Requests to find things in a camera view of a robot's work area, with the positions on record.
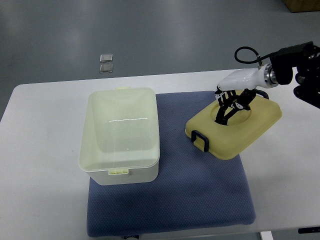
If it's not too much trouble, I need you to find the upper metal floor plate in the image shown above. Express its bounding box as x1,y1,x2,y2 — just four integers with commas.
99,53,113,63

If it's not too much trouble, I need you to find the white storage box base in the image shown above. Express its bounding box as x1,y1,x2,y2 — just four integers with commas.
78,87,160,186

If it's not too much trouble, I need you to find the lower metal floor plate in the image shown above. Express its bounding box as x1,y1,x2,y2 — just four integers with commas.
99,63,113,74

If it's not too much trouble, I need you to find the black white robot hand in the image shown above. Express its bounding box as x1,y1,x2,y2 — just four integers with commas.
215,64,278,126

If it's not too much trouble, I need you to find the yellow storage box lid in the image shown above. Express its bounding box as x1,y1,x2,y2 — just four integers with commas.
185,95,282,160

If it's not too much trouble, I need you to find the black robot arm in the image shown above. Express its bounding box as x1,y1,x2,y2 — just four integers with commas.
234,41,320,108

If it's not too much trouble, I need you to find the metal floor plate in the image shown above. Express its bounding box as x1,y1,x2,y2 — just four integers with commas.
99,53,113,63
99,63,113,74

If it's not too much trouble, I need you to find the brown cardboard box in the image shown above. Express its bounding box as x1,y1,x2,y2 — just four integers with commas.
283,0,320,13

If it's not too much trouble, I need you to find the blue padded mat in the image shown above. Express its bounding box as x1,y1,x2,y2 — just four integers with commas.
87,91,256,237

